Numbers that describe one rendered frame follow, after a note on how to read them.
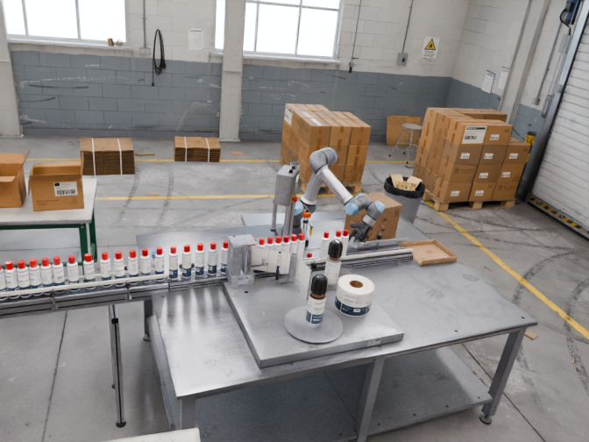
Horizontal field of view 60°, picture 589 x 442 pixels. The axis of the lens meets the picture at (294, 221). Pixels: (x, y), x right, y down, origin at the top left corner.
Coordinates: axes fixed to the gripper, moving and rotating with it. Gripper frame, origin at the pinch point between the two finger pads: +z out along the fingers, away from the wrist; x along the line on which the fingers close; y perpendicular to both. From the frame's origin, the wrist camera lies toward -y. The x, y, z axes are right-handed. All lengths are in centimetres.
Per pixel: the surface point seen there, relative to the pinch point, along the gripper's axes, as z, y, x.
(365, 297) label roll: 7, 60, -21
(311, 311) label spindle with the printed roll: 25, 63, -49
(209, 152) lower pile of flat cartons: 64, -423, 51
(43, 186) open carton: 90, -124, -158
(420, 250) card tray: -21, -5, 61
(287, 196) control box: -10, 0, -60
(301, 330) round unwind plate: 36, 64, -48
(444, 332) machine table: 1, 79, 25
